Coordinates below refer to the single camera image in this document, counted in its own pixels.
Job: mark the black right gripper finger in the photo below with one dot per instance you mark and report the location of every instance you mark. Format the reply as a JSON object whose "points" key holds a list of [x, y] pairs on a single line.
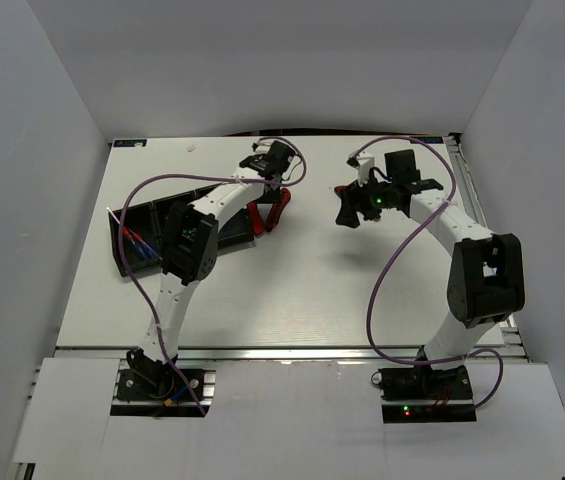
{"points": [[348, 216], [352, 195]]}

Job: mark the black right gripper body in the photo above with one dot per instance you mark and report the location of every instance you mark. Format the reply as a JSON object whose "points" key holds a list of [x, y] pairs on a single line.
{"points": [[379, 197]]}

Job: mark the red black utility knife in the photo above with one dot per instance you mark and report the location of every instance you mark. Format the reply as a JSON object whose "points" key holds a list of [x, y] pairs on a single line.
{"points": [[257, 222]]}

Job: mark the blue red screwdriver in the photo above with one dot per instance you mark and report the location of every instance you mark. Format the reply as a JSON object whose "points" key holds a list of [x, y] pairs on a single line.
{"points": [[139, 245], [139, 222]]}

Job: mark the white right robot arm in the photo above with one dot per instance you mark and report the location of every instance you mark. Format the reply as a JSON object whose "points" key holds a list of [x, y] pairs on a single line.
{"points": [[424, 210]]}

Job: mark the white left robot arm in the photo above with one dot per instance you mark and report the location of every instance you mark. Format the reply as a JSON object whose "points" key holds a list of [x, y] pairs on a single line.
{"points": [[189, 250]]}

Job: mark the blue label right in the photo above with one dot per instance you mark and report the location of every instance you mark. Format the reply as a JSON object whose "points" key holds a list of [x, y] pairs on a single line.
{"points": [[428, 139]]}

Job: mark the blue label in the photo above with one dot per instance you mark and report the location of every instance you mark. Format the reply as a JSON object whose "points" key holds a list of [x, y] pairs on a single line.
{"points": [[129, 143], [428, 139]]}

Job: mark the black three-compartment tray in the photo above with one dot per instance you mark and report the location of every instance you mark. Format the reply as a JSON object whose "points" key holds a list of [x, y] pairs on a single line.
{"points": [[236, 231]]}

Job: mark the blue label left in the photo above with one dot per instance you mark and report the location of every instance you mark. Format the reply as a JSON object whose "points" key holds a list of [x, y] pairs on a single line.
{"points": [[129, 143]]}

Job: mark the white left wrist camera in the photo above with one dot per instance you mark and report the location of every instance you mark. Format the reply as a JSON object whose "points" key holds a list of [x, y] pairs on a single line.
{"points": [[259, 146]]}

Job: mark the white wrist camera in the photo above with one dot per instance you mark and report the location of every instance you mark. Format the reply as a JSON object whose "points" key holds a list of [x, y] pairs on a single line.
{"points": [[362, 163], [259, 146]]}

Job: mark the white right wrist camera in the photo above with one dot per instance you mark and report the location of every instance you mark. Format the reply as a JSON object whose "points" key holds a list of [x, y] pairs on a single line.
{"points": [[362, 163]]}

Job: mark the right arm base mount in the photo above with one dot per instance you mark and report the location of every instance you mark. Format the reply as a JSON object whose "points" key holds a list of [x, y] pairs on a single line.
{"points": [[421, 395]]}

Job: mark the aluminium right side rail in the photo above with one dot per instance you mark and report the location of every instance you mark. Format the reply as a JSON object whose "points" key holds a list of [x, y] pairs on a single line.
{"points": [[485, 284]]}

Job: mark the aluminium rail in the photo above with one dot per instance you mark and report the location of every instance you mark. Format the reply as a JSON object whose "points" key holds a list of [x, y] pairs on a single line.
{"points": [[224, 354], [485, 284]]}

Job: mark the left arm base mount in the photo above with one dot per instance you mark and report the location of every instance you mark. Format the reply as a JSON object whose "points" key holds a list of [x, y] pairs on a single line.
{"points": [[132, 388]]}

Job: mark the aluminium front rail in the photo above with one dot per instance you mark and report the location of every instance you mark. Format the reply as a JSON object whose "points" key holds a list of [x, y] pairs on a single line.
{"points": [[224, 354]]}

